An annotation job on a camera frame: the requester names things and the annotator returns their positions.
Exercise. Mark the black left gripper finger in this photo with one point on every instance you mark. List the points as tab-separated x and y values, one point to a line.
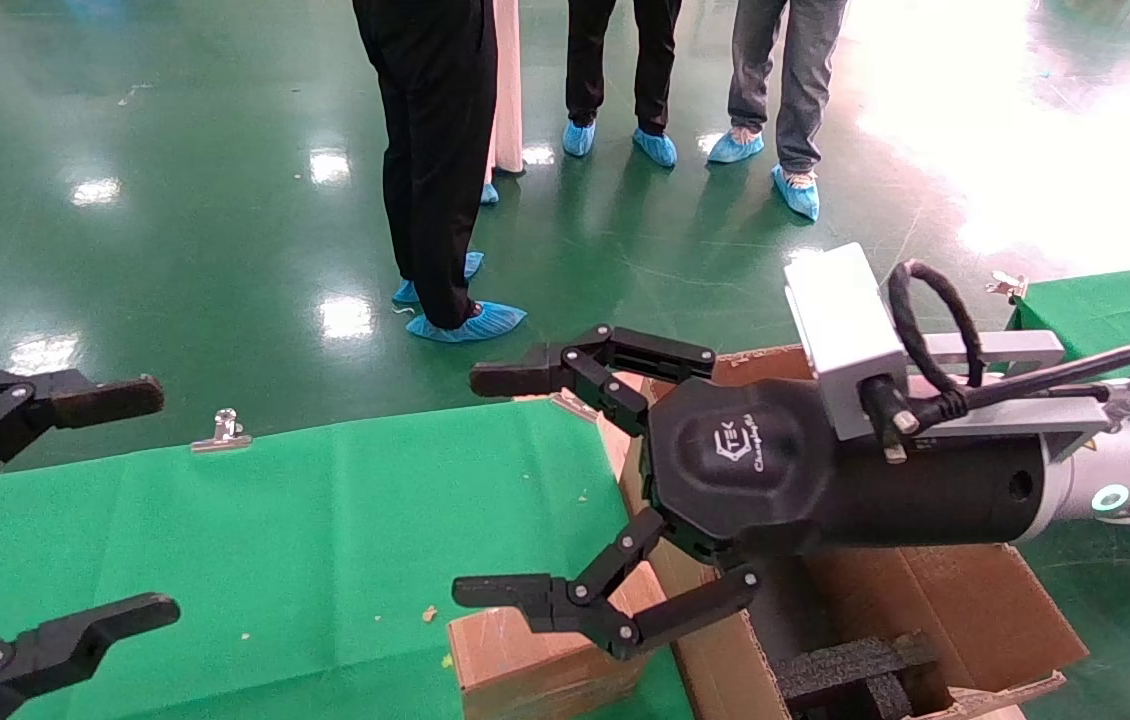
105	400
75	630

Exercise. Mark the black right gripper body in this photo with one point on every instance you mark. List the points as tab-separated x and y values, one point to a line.
755	470

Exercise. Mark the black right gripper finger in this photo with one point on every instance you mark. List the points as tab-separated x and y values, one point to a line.
565	600
615	350

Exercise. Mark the small brown cardboard box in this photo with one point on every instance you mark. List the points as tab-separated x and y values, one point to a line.
525	670

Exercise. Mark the large open cardboard carton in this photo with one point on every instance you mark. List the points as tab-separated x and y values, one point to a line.
975	620

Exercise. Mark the blue shoe cover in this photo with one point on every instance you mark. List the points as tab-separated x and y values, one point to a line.
735	148
798	195
490	194
475	322
578	138
657	148
405	293

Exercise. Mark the black foam insert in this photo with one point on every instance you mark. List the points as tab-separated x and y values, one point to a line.
845	668

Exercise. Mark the large green table cloth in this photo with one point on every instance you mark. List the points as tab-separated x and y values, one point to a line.
325	540

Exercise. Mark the person in wide black trousers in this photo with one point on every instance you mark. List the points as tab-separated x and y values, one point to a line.
435	150

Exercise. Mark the person in pale pink trousers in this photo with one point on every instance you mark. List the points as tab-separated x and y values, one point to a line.
508	90

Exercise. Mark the person in slim black trousers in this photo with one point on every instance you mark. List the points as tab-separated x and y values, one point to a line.
590	60

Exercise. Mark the person in grey jeans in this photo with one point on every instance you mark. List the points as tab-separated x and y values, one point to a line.
805	80

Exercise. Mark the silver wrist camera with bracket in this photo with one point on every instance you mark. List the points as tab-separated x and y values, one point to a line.
840	320

